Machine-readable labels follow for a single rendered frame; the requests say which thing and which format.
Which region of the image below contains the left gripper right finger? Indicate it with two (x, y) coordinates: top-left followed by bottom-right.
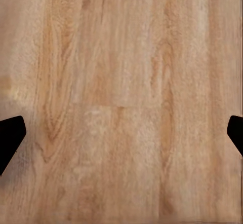
(227, 115), (243, 156)

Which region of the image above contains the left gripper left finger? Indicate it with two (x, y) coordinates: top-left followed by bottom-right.
(0, 116), (26, 177)

